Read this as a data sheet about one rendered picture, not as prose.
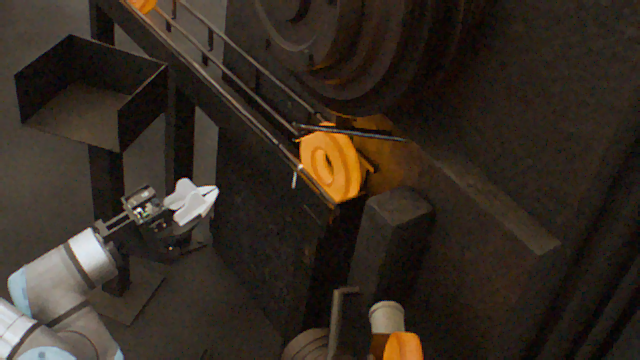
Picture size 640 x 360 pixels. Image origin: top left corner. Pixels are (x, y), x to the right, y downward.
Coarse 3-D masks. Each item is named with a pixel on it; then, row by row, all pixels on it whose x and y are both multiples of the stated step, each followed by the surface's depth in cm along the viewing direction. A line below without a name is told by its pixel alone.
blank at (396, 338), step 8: (392, 336) 108; (400, 336) 105; (408, 336) 105; (416, 336) 105; (392, 344) 108; (400, 344) 103; (408, 344) 103; (416, 344) 103; (392, 352) 107; (400, 352) 102; (408, 352) 102; (416, 352) 102
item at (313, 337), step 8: (312, 328) 136; (320, 328) 135; (304, 336) 133; (312, 336) 133; (320, 336) 133; (328, 336) 134; (288, 344) 134; (296, 344) 132; (304, 344) 131; (312, 344) 131; (320, 344) 131; (344, 344) 137; (288, 352) 132; (296, 352) 131; (304, 352) 131; (312, 352) 130; (320, 352) 130; (344, 352) 131
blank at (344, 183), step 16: (304, 144) 140; (320, 144) 135; (336, 144) 131; (352, 144) 132; (304, 160) 142; (320, 160) 141; (336, 160) 132; (352, 160) 131; (320, 176) 140; (336, 176) 134; (352, 176) 132; (336, 192) 136; (352, 192) 134
